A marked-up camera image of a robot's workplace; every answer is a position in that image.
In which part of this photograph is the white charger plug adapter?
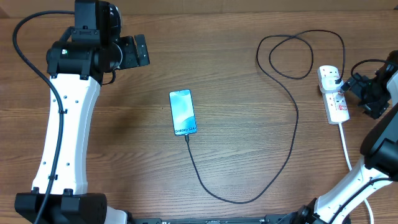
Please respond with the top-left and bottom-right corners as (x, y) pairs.
(319, 77), (343, 94)

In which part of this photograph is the blue Galaxy smartphone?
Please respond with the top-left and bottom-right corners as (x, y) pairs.
(169, 89), (197, 136)

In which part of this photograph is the white power strip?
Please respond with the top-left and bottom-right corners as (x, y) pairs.
(317, 65), (349, 124)

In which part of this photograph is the white power strip cord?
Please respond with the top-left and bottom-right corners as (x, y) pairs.
(338, 122), (375, 224)

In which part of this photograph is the black USB charger cable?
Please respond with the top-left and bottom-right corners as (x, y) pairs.
(183, 29), (346, 205)

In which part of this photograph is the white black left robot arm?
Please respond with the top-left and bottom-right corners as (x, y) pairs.
(14, 1), (150, 223)

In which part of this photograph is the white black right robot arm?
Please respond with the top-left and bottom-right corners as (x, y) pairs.
(278, 50), (397, 224)

